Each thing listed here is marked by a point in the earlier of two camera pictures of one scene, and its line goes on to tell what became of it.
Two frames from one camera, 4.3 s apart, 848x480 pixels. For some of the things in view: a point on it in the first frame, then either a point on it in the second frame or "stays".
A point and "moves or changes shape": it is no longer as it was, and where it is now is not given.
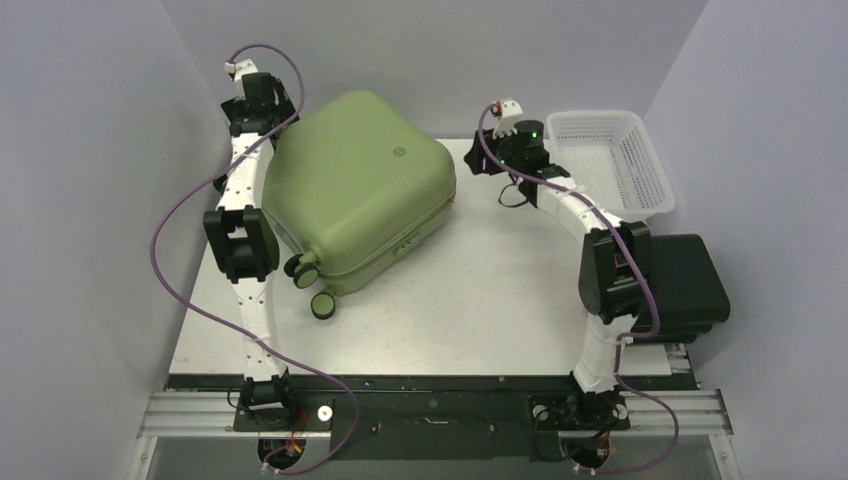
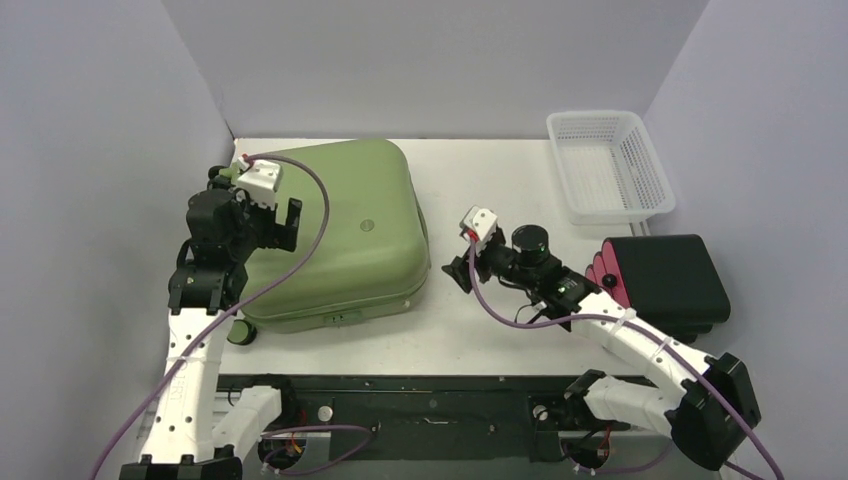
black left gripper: x=284 y=110 → x=277 y=235
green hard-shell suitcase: x=356 y=177 moves or changes shape
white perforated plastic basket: x=610 y=156 stays
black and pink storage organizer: x=688 y=288 stays
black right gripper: x=479 y=157 → x=473 y=266
